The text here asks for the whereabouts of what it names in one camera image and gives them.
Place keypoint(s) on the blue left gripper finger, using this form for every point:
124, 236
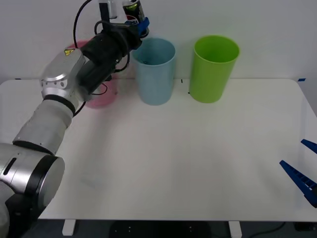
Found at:
143, 24

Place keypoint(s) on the pink plastic bin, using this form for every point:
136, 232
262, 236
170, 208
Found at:
104, 99

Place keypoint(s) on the white table leg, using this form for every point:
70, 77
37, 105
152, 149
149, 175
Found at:
68, 227
234, 228

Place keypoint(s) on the black drink can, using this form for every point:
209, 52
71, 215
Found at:
132, 10

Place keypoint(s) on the silver and black left arm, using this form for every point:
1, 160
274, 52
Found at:
49, 119

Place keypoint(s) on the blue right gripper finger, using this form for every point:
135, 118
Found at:
303, 181
310, 145

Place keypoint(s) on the pale blue plastic bin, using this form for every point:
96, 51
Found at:
154, 84

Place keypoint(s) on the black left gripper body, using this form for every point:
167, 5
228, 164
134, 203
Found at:
127, 38

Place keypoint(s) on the green plastic bin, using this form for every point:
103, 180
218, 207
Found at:
210, 81

